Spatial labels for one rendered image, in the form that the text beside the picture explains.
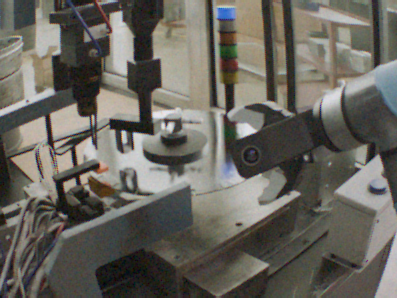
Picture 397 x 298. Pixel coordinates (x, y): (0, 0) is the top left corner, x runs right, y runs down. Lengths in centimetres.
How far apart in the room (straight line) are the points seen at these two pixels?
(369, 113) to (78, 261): 39
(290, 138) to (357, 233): 33
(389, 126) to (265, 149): 18
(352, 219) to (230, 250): 23
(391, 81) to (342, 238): 46
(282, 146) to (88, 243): 26
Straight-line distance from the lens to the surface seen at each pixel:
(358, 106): 49
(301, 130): 57
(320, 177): 99
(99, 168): 77
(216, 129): 92
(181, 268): 75
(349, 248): 87
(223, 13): 106
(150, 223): 63
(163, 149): 83
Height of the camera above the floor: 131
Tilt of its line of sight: 25 degrees down
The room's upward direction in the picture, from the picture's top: 2 degrees counter-clockwise
